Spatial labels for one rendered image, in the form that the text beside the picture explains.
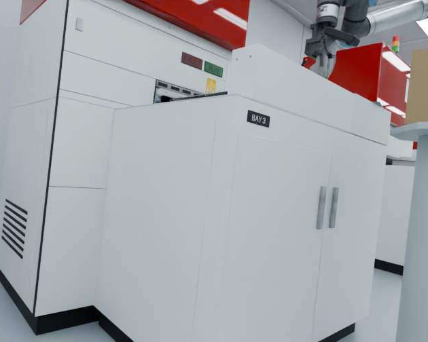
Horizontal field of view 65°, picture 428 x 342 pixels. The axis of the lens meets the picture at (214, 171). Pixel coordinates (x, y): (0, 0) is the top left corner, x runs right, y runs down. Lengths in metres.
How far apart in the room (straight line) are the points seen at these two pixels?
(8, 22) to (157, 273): 2.20
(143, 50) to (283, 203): 0.82
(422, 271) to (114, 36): 1.25
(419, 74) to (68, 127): 1.10
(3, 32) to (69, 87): 1.58
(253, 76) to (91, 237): 0.82
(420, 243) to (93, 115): 1.12
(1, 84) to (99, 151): 1.54
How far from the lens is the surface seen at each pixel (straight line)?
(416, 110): 1.10
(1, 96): 2.73
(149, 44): 1.44
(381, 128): 1.56
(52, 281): 1.33
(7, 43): 2.80
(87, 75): 1.30
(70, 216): 1.28
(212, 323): 0.88
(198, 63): 1.57
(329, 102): 1.17
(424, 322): 1.15
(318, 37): 1.26
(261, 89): 0.88
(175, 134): 0.96
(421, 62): 1.14
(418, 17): 1.60
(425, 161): 1.12
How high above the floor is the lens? 0.63
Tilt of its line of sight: level
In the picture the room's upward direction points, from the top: 6 degrees clockwise
